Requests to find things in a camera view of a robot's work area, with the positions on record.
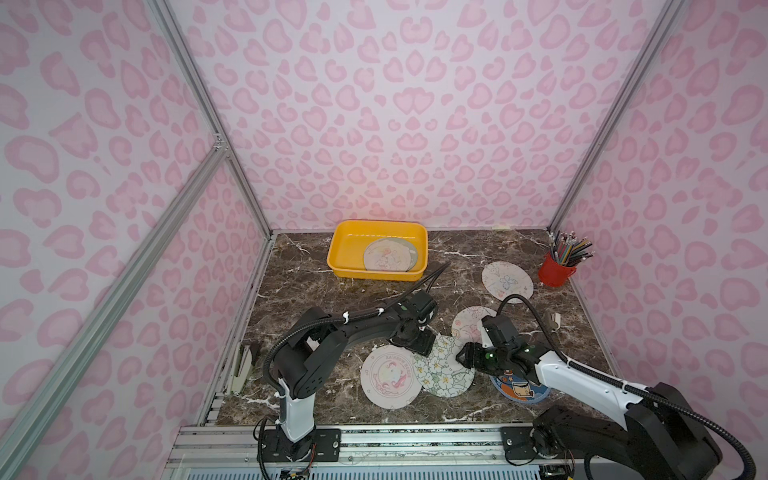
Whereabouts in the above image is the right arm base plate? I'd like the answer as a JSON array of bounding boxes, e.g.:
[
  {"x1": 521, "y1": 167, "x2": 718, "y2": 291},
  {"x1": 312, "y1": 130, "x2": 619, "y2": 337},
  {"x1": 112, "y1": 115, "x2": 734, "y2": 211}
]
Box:
[{"x1": 500, "y1": 425, "x2": 584, "y2": 466}]

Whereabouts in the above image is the green white flower coaster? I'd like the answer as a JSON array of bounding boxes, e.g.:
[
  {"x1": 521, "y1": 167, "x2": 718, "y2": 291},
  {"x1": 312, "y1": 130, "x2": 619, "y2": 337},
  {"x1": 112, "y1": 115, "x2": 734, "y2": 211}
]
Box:
[{"x1": 413, "y1": 335, "x2": 475, "y2": 398}]

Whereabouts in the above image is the pink ring bunny coaster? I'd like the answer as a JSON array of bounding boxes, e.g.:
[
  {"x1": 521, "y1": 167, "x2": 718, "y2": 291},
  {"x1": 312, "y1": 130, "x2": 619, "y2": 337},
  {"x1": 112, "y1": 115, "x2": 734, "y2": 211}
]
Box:
[{"x1": 360, "y1": 345, "x2": 422, "y2": 410}]

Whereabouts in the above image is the white butterfly coaster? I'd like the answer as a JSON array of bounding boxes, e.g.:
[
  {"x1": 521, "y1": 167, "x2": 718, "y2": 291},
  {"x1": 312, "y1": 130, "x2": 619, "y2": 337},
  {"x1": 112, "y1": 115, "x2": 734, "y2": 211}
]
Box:
[{"x1": 482, "y1": 261, "x2": 534, "y2": 300}]

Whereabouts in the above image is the yellow plastic storage box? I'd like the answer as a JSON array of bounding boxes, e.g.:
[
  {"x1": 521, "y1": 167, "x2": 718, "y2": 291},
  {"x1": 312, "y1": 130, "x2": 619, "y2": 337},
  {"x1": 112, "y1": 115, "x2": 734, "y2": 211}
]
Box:
[{"x1": 327, "y1": 220, "x2": 428, "y2": 282}]

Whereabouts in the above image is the pink cartoon coaster back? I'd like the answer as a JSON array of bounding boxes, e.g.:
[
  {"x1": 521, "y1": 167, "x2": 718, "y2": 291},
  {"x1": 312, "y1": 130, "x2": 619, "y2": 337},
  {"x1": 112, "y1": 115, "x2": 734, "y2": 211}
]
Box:
[{"x1": 363, "y1": 239, "x2": 412, "y2": 272}]

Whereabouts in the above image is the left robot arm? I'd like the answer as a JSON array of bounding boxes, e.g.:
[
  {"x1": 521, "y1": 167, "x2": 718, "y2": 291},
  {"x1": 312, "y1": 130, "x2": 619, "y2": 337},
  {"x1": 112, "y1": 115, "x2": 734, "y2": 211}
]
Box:
[{"x1": 262, "y1": 263, "x2": 450, "y2": 461}]

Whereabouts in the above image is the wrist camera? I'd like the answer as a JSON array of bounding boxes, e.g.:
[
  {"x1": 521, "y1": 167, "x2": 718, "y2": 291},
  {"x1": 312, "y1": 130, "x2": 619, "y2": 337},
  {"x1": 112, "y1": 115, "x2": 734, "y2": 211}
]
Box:
[
  {"x1": 399, "y1": 290, "x2": 438, "y2": 325},
  {"x1": 481, "y1": 314, "x2": 528, "y2": 353}
]

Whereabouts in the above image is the aluminium front rail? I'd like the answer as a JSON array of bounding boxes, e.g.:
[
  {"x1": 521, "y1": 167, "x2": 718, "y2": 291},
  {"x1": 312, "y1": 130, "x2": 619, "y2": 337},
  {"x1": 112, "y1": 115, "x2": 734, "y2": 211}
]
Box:
[{"x1": 158, "y1": 419, "x2": 691, "y2": 480}]

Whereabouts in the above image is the green bunny coaster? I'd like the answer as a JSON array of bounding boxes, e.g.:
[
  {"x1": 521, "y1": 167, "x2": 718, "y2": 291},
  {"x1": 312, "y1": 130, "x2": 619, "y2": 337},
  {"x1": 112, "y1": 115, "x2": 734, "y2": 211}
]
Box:
[{"x1": 387, "y1": 237, "x2": 419, "y2": 271}]

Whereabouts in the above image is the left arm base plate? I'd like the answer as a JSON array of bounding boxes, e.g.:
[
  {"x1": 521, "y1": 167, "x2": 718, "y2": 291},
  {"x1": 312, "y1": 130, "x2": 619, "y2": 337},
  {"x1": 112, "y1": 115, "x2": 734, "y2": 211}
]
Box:
[{"x1": 258, "y1": 427, "x2": 342, "y2": 463}]

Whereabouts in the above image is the red pencil cup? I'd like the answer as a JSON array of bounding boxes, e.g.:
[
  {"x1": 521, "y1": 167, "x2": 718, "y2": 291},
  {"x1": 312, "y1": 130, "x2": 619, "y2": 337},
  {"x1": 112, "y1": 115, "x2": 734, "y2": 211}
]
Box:
[{"x1": 538, "y1": 253, "x2": 577, "y2": 288}]

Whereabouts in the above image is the blue cartoon coaster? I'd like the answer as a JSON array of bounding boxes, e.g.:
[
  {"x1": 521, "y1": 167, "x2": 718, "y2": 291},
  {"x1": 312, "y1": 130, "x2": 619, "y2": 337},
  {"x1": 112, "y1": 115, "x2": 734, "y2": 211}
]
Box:
[{"x1": 490, "y1": 372, "x2": 551, "y2": 404}]

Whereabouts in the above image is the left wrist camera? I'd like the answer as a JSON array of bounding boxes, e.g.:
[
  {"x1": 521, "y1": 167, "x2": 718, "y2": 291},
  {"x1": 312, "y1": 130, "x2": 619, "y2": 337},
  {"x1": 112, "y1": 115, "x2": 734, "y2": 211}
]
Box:
[{"x1": 399, "y1": 290, "x2": 438, "y2": 325}]

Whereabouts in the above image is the coloured pencils bundle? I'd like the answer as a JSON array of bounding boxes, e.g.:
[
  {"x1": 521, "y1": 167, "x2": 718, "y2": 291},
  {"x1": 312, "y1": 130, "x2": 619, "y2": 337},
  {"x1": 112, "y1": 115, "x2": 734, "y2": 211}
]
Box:
[{"x1": 549, "y1": 231, "x2": 594, "y2": 268}]

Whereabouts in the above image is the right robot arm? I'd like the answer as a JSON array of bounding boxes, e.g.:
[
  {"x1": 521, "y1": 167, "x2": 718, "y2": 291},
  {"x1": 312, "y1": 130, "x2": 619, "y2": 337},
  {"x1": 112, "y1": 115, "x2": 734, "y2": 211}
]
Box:
[{"x1": 456, "y1": 299, "x2": 757, "y2": 479}]

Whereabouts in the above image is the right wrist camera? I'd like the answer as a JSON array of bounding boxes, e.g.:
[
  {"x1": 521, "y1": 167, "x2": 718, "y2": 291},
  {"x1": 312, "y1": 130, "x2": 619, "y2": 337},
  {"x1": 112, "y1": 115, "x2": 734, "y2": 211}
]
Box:
[{"x1": 481, "y1": 314, "x2": 528, "y2": 353}]

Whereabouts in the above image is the pink floral line coaster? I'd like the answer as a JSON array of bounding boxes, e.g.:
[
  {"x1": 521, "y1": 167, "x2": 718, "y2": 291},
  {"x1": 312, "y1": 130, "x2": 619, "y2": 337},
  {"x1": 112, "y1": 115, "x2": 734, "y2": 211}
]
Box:
[{"x1": 451, "y1": 306, "x2": 495, "y2": 347}]

